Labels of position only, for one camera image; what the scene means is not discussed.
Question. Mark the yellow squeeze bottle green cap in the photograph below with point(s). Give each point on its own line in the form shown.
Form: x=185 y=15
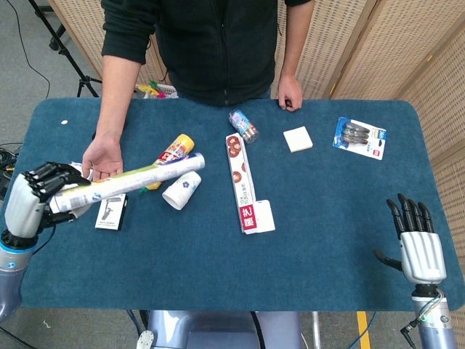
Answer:
x=178 y=147

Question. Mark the person's left hand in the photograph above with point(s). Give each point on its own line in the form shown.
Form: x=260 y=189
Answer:
x=290 y=91

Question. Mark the long red white paper box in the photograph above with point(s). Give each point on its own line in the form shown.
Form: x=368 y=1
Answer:
x=241 y=181

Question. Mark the white paper cup stack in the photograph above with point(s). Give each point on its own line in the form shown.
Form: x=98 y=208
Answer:
x=181 y=191

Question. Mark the clear plastic snack jar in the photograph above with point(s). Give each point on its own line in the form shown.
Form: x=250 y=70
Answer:
x=242 y=124

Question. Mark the colourful feather toys basket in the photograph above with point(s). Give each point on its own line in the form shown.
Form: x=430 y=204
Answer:
x=156 y=91

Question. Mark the person's left forearm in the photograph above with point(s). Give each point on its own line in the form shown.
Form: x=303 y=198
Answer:
x=296 y=40

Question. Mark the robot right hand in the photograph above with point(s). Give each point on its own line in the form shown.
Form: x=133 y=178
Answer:
x=423 y=254

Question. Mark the binder clips blister pack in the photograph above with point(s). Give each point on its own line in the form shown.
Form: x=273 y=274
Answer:
x=357 y=138

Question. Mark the grey robot torso base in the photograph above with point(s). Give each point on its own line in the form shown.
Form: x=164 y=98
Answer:
x=218 y=331

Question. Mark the white plastic card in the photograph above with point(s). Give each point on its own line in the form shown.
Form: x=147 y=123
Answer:
x=266 y=218

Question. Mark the person's right hand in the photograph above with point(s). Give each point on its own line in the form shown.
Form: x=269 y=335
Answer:
x=103 y=156

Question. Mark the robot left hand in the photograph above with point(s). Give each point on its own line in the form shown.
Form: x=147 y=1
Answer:
x=23 y=203

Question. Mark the flat white cardboard box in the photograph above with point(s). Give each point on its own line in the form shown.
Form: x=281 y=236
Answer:
x=78 y=167

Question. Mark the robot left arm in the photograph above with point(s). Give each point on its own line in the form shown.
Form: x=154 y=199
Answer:
x=12 y=272

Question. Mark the blue table cloth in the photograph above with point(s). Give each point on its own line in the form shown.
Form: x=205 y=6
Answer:
x=327 y=218

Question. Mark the black white tool box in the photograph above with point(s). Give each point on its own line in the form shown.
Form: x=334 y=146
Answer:
x=109 y=214

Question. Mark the pale yellow sticky note pad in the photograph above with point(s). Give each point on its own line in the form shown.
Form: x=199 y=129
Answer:
x=298 y=139

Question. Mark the person's right forearm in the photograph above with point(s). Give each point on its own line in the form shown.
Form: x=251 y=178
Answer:
x=116 y=96

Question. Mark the black tripod stand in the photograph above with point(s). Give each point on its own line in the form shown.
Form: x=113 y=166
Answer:
x=65 y=51

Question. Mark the person's black jacket torso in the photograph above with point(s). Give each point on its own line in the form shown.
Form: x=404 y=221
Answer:
x=218 y=47

